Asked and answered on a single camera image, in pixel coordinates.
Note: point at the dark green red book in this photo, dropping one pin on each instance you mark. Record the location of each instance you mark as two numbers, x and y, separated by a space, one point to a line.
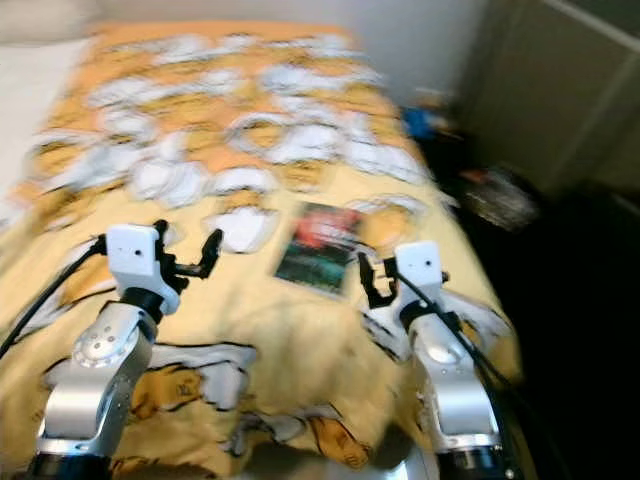
318 250

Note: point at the yellow cartoon print blanket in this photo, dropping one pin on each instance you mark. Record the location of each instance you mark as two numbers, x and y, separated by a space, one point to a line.
260 150

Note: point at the dark round object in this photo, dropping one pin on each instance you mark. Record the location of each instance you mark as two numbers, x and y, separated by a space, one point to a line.
500 196

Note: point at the small blue object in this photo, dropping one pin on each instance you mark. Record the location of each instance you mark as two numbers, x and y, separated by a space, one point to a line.
422 118

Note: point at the dark grey wardrobe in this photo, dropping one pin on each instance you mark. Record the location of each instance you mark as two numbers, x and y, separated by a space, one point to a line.
550 80

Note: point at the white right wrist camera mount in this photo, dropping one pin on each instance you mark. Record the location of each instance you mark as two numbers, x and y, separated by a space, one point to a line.
420 268

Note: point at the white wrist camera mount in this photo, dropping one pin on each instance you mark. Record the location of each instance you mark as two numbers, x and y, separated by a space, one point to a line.
132 258
420 268

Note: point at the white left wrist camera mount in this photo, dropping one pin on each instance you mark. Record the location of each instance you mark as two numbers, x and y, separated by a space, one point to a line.
132 258

